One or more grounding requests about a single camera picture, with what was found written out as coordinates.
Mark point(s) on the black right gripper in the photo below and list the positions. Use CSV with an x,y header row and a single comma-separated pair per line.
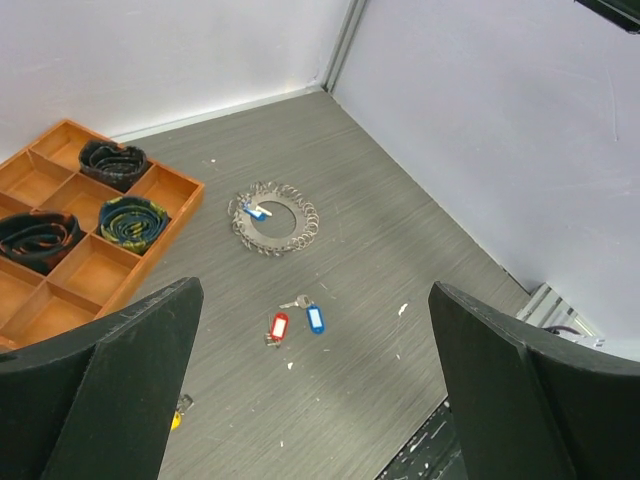
x,y
624,14

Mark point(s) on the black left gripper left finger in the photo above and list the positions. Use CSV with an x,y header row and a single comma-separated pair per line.
x,y
97,402

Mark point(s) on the blue yellow rolled tie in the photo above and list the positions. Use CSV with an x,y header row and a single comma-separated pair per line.
x,y
132,223

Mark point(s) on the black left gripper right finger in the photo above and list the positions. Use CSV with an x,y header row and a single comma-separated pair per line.
x,y
528,404

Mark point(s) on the key with yellow tag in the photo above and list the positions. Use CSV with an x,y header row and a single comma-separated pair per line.
x,y
184,403

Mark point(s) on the aluminium corner post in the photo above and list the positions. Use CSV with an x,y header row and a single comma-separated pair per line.
x,y
345,38

